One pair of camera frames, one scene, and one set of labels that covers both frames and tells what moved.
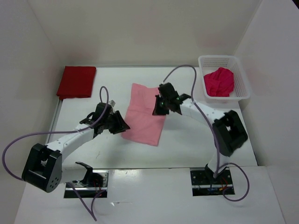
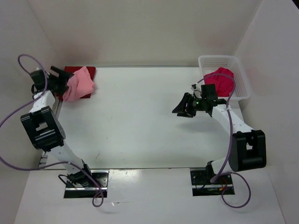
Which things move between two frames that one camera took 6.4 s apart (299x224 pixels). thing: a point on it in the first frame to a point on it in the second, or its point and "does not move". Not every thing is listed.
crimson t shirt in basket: [220, 83] does not move
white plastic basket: [208, 63] does not move
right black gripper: [157, 111] to [181, 108]
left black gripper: [121, 125] to [63, 77]
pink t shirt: [145, 127] to [80, 84]
